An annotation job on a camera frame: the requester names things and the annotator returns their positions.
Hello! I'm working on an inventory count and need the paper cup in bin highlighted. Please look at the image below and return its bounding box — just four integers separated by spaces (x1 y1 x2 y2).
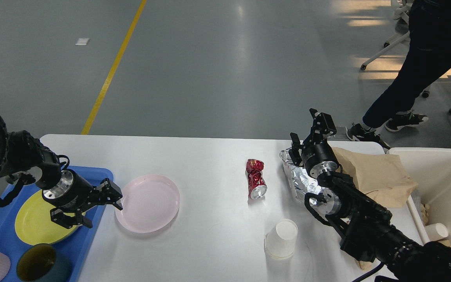
424 223 449 242

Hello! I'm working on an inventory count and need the yellow plate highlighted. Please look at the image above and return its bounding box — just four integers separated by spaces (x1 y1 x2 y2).
14 190 79 245

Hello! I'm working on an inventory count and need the brown paper bag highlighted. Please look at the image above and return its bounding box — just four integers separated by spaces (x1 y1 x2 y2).
333 147 419 208

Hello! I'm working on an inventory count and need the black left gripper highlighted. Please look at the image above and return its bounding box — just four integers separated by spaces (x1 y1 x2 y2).
41 169 123 229

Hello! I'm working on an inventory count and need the crushed red soda can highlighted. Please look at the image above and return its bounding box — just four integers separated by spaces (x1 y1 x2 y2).
245 159 268 200

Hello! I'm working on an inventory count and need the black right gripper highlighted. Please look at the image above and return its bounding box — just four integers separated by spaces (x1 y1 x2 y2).
289 108 340 178

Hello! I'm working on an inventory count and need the white plastic bin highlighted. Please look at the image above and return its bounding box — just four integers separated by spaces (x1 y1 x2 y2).
389 147 451 242

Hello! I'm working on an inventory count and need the floor outlet plate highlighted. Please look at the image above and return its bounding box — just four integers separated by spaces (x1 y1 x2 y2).
332 126 349 140

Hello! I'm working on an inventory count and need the dark teal mug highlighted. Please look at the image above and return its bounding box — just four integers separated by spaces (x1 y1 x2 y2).
16 243 73 282

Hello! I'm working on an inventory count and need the person in black trousers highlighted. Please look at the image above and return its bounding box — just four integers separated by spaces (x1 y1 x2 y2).
346 0 451 150

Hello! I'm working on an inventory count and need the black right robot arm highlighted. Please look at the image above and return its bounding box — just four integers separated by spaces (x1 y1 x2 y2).
289 108 451 282

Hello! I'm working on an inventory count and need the white paper cup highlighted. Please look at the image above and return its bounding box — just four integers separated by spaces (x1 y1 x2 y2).
264 219 298 260

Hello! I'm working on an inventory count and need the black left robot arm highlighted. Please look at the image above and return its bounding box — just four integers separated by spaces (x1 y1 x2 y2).
0 116 123 229

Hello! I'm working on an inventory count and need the crumpled aluminium foil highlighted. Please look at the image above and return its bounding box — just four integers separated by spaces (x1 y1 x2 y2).
279 149 323 207

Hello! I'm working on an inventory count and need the pink plate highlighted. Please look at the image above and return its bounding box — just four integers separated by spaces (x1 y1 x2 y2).
115 174 180 234

